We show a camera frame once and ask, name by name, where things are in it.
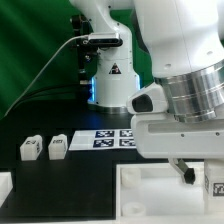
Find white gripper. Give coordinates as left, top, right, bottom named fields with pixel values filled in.
left=131, top=114, right=224, bottom=185

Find white square table top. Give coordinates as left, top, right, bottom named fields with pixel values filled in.
left=115, top=161, right=224, bottom=221

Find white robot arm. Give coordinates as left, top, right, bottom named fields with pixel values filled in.
left=69, top=0, right=224, bottom=184

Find white marker plate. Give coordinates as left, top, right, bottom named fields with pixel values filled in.
left=69, top=129, right=136, bottom=151

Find white left obstacle block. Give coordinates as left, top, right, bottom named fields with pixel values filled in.
left=0, top=172, right=13, bottom=207

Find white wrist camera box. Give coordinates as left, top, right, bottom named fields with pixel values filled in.
left=126, top=83, right=169, bottom=114

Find grey camera on pole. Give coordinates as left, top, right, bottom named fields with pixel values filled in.
left=83, top=33, right=123, bottom=47

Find black cables on table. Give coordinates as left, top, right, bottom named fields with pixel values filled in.
left=13, top=83, right=93, bottom=104

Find grey camera cable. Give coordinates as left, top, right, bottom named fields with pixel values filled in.
left=2, top=34, right=88, bottom=118

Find black camera pole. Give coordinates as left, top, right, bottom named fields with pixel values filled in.
left=70, top=14, right=97, bottom=96

